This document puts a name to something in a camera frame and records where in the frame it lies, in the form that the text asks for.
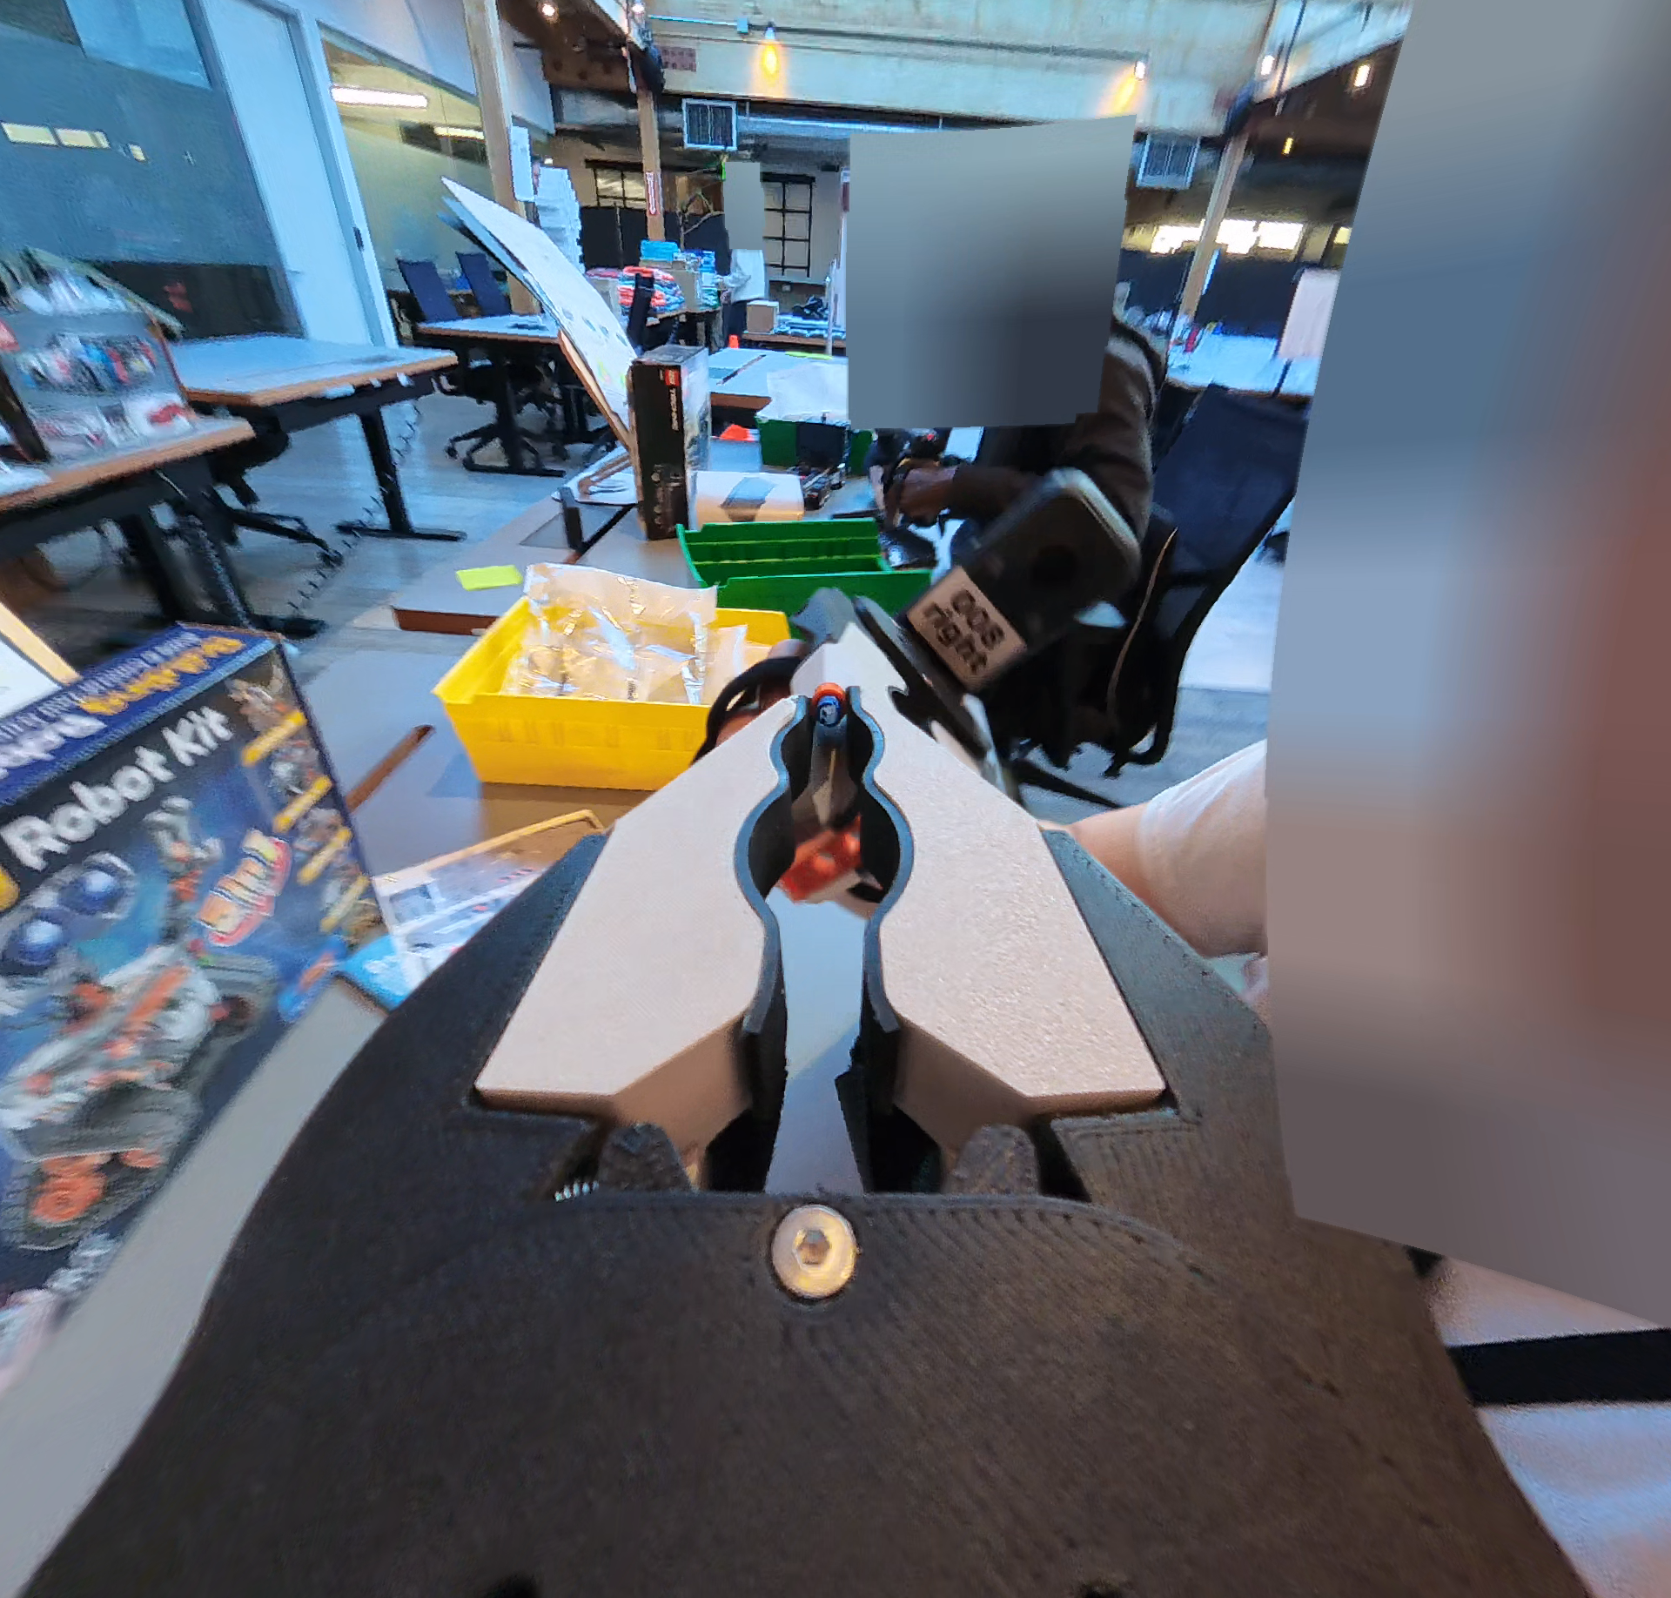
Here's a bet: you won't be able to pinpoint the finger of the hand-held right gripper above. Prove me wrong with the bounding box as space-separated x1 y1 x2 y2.
791 622 907 719

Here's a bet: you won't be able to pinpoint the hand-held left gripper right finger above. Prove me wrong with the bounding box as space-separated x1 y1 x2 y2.
859 686 1167 1156

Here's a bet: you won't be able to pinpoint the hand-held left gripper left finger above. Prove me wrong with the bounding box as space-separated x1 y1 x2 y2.
474 696 801 1161

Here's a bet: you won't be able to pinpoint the blue axle with orange bushing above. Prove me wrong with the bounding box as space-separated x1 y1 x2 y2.
782 689 889 910

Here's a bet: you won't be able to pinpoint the person's right forearm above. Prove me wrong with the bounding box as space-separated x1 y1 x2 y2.
1071 739 1267 963

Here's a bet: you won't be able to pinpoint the grey desk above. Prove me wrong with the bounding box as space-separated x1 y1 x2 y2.
0 637 810 1496

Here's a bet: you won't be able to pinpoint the brown-edged neighbouring desk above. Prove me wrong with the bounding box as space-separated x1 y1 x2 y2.
387 452 941 641

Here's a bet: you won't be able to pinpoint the wooden-top desk with black legs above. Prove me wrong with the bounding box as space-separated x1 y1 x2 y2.
170 335 466 545

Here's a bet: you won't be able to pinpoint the wooden-top side desk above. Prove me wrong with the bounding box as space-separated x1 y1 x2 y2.
0 415 258 641

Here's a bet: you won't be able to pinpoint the green plastic bin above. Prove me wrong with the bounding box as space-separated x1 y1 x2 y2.
676 519 937 622

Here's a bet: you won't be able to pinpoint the printed sticker sheet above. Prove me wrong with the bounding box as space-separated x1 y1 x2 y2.
371 811 612 963

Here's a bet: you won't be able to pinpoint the black office chair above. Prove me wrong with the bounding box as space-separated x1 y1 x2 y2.
1012 382 1311 807

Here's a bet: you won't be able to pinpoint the white picture box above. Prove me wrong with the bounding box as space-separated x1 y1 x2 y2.
692 469 806 529

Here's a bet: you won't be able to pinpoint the yellow plastic bin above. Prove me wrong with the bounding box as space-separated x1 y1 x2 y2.
433 601 795 793

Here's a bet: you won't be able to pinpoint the clear plastic bags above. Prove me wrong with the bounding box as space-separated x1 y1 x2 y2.
503 561 749 709

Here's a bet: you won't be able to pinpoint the blue instruction booklet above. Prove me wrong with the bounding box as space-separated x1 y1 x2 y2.
342 934 433 1012

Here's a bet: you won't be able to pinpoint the black product box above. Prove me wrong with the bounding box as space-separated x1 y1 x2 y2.
626 344 714 540

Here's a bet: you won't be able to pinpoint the white tilted board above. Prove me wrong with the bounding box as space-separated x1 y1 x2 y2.
441 176 642 452

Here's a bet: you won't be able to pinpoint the blue robot kit box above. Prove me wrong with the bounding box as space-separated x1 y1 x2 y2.
0 625 387 1366

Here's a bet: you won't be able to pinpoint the person's pale shirt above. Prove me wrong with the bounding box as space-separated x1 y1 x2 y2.
1415 1246 1671 1598

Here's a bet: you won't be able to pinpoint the toy car box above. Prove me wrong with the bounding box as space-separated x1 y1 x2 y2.
0 308 200 466

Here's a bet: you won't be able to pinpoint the coiled black cable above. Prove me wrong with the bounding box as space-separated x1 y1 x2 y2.
280 443 422 635

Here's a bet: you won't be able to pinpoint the black shoulder strap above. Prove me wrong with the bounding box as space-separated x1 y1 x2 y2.
1445 1326 1671 1407

